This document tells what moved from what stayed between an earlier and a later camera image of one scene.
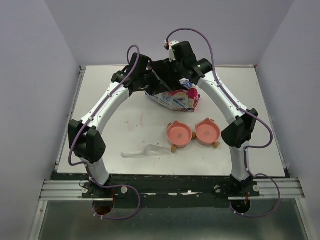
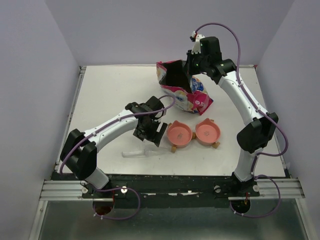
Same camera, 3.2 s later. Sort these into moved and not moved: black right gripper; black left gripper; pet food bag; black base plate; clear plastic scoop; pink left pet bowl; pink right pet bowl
Moved: black right gripper; black left gripper; pet food bag
Not moved: black base plate; pink right pet bowl; pink left pet bowl; clear plastic scoop
